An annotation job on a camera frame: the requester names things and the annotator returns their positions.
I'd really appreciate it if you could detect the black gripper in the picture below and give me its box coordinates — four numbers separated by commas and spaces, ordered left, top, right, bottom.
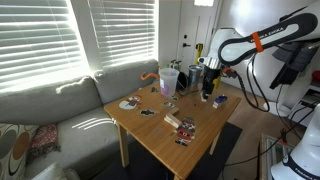
202, 66, 222, 100

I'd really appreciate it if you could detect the blue toy car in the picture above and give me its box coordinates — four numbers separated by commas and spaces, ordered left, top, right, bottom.
215, 94, 229, 103

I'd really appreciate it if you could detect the steel tumbler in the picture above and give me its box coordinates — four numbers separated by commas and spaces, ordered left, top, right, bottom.
187, 64, 204, 90

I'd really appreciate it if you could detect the clear plastic cup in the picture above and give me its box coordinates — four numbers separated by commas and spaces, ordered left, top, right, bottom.
158, 67, 180, 98

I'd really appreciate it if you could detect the yellow black pole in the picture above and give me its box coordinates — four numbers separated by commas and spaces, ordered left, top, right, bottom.
194, 42, 205, 61

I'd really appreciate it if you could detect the santa figure ornament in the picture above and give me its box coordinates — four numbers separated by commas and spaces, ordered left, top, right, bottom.
174, 116, 197, 147

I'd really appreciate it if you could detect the dark floor mat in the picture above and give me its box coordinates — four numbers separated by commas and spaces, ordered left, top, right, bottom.
92, 121, 244, 180

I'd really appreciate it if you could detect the orange curved tool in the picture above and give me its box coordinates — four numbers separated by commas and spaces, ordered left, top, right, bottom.
140, 71, 160, 82

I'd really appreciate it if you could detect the penguin ornament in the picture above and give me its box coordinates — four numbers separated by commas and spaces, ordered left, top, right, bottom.
139, 108, 156, 117

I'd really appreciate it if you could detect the white round floor stand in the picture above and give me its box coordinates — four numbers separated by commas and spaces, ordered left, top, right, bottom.
263, 100, 293, 118

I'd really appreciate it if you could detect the wooden side table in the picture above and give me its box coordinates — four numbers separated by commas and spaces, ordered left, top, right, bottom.
103, 81, 242, 180

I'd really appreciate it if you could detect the white entry door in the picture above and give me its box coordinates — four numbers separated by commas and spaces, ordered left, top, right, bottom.
175, 0, 224, 73

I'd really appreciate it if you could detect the metal framed glass panel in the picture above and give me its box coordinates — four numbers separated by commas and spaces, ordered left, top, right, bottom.
259, 133, 289, 180

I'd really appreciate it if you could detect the white window blind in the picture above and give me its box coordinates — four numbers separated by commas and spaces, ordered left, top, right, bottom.
0, 0, 89, 91
87, 0, 159, 69

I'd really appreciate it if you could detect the white shelf unit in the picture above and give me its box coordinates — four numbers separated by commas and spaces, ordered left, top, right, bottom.
289, 79, 320, 127

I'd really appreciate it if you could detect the gray fabric sofa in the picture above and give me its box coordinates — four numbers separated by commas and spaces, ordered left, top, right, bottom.
0, 59, 160, 180

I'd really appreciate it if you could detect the red patterned cloth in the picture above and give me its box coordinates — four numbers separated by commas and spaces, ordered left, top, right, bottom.
28, 123, 62, 164

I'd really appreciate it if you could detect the circle patterned cushion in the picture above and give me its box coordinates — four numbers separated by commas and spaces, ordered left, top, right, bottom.
0, 123, 36, 180

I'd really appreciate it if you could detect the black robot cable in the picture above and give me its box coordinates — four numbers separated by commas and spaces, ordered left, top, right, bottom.
235, 53, 320, 148

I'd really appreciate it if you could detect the orange velcro strap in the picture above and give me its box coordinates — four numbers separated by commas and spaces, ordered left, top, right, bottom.
251, 31, 264, 53

